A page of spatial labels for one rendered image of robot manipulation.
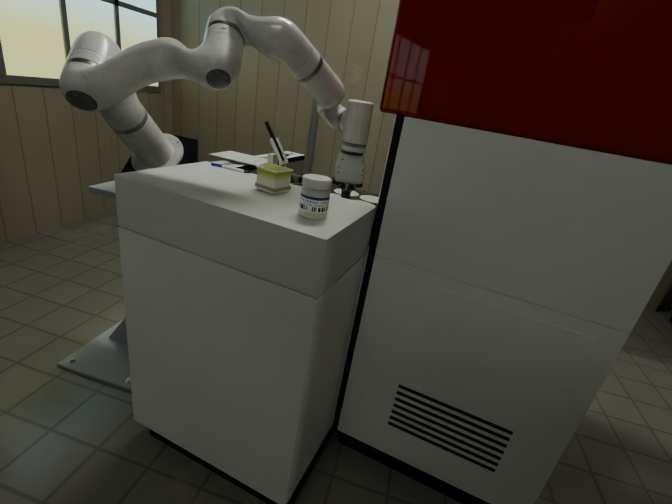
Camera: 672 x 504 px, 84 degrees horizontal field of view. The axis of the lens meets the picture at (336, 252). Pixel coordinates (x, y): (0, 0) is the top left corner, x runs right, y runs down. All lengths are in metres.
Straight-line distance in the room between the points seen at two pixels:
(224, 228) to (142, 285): 0.38
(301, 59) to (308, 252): 0.51
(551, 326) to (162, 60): 1.22
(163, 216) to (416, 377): 0.90
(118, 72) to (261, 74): 2.68
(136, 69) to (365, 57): 2.56
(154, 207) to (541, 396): 1.18
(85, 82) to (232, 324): 0.72
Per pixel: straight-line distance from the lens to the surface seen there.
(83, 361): 2.02
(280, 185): 1.07
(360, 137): 1.25
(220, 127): 4.03
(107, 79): 1.22
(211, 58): 1.05
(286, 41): 1.05
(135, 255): 1.19
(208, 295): 1.05
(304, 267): 0.84
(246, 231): 0.89
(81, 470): 1.64
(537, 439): 1.37
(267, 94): 3.79
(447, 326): 1.18
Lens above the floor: 1.25
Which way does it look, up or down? 23 degrees down
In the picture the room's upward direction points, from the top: 10 degrees clockwise
